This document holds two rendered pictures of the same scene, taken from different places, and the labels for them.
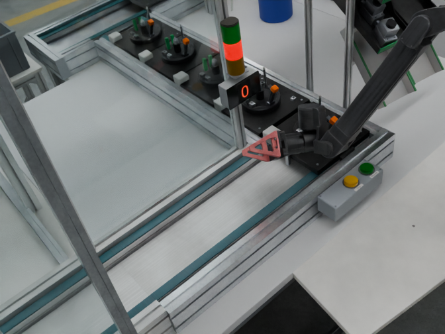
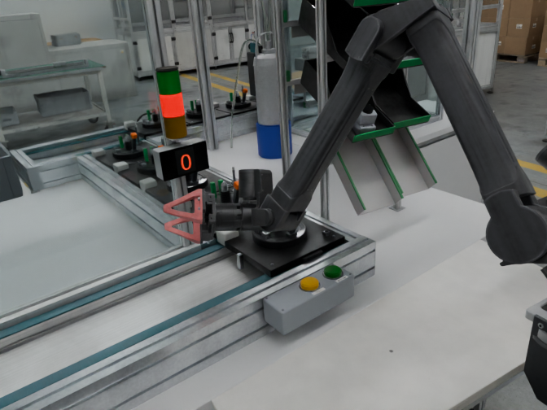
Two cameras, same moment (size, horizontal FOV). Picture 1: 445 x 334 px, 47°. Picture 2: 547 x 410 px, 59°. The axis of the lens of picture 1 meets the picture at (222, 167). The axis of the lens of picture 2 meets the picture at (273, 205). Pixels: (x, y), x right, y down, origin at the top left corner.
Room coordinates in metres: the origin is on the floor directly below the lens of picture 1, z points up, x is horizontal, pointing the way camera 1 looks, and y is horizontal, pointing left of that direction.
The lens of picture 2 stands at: (0.12, -0.24, 1.57)
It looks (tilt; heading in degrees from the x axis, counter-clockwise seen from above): 25 degrees down; 357
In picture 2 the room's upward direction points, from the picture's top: 4 degrees counter-clockwise
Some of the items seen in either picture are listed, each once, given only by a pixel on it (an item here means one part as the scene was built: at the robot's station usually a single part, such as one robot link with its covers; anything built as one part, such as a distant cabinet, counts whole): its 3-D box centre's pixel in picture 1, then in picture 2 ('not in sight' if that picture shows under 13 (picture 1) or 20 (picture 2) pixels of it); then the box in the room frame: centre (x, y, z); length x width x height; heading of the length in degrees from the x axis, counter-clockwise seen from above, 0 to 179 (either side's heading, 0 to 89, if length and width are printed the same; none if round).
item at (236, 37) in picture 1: (230, 31); (168, 81); (1.23, -0.09, 1.38); 0.05 x 0.05 x 0.05
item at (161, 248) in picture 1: (243, 193); (175, 296); (1.09, -0.05, 0.91); 0.84 x 0.28 x 0.10; 123
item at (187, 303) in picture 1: (289, 218); (223, 326); (0.96, -0.16, 0.91); 0.89 x 0.06 x 0.11; 123
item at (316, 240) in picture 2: (315, 135); (279, 238); (1.23, -0.31, 0.96); 0.24 x 0.24 x 0.02; 33
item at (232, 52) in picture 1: (232, 48); (172, 104); (1.23, -0.09, 1.33); 0.05 x 0.05 x 0.05
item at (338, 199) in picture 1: (350, 189); (310, 296); (1.01, -0.36, 0.93); 0.21 x 0.07 x 0.06; 123
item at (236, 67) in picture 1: (235, 63); (175, 125); (1.23, -0.09, 1.28); 0.05 x 0.05 x 0.05
